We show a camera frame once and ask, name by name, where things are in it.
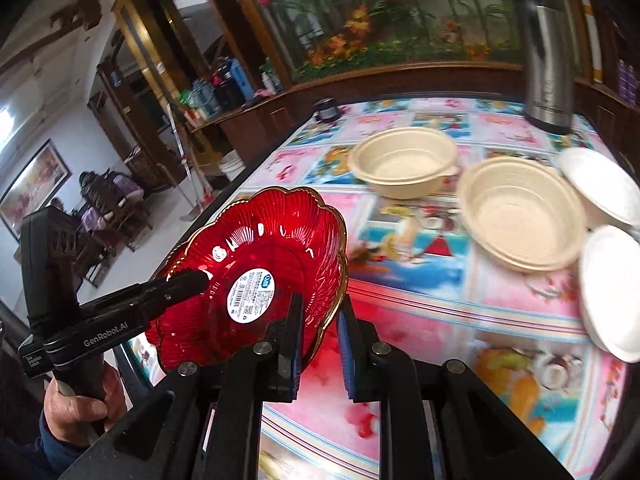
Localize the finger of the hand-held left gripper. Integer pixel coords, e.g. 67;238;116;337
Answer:
135;268;208;313

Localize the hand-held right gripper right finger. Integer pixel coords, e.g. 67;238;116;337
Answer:
337;305;576;480

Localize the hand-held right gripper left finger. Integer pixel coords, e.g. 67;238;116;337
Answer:
57;294;306;480

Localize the red glass plate gold rim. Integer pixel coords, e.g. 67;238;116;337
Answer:
144;186;349;373

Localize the beige plastic bowl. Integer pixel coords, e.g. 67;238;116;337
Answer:
457;156;588;274
348;127;461;200

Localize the person's left forearm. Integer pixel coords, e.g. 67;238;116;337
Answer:
0;410;91;480

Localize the person's left hand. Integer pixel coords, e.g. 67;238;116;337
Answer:
44;370;128;448

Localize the white bucket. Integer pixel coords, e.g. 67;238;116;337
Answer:
220;152;246;181

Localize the grey-blue kettle jug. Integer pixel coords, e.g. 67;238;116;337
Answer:
192;80;221;111

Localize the black flask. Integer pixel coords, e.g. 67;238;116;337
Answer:
215;77;246;111

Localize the blue bottle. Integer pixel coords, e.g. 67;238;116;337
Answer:
231;59;255;102

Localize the wooden display cabinet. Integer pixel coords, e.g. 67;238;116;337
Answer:
185;0;640;181

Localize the stainless steel thermos jug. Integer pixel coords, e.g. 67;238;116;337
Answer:
511;0;576;136

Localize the framed wall painting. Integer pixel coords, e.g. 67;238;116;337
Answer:
0;139;71;241

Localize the white handled mop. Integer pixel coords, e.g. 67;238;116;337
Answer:
167;104;211;222

